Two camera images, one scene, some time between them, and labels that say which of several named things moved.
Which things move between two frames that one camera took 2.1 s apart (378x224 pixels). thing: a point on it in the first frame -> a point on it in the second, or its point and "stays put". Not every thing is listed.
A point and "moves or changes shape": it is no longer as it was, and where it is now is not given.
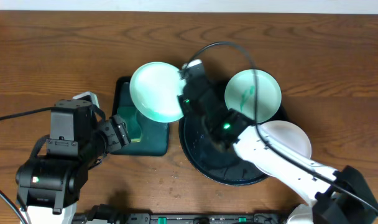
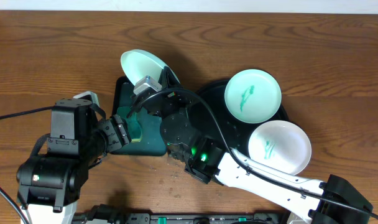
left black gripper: [122, 133] stays put
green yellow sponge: [129, 116] stays put
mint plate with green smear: [240, 94] stays put
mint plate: [155, 91] moves or changes shape
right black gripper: [183, 104] -> [180, 98]
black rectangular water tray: [148, 137] stays put
